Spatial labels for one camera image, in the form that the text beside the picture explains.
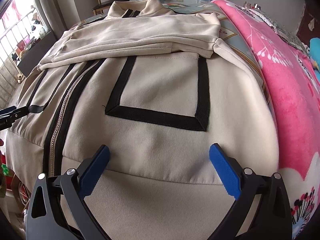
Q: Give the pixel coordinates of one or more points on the pink floral fleece blanket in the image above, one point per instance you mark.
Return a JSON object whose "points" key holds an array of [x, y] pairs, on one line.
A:
{"points": [[294, 91]]}

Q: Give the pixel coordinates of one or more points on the cardboard box with cables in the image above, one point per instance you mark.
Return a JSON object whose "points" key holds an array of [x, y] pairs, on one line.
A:
{"points": [[17, 196]]}

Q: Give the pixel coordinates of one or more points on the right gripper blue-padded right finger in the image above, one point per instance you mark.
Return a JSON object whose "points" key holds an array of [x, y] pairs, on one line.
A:
{"points": [[228, 169]]}

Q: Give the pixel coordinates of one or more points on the grey lace cloth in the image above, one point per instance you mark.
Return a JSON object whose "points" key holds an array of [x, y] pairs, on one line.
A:
{"points": [[285, 34]]}

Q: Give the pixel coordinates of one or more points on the blue pillow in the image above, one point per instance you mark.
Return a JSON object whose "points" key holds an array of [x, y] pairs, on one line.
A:
{"points": [[315, 55]]}

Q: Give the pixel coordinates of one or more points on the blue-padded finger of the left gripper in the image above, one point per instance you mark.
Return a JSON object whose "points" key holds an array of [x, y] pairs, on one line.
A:
{"points": [[7, 112], [6, 122]]}

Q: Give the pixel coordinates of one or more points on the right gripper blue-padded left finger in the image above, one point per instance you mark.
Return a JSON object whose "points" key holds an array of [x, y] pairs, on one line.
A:
{"points": [[90, 171]]}

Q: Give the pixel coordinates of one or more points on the grey curtain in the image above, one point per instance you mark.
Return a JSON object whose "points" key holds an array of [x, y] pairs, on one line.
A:
{"points": [[51, 15]]}

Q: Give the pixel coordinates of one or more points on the beige zip-up jacket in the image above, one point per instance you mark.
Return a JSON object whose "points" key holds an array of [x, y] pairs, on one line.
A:
{"points": [[158, 89]]}

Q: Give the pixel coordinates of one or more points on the grey-blue patterned bed sheet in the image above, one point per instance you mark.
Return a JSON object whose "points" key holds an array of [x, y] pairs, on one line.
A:
{"points": [[228, 31]]}

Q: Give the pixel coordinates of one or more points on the dark red wooden door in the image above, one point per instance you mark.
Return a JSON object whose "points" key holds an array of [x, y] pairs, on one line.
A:
{"points": [[308, 27]]}

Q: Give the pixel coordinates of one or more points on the metal window railing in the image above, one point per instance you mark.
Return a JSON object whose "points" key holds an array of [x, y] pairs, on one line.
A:
{"points": [[10, 37]]}

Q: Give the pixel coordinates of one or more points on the dark grey cabinet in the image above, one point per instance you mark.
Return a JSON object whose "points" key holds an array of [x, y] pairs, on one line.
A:
{"points": [[32, 57]]}

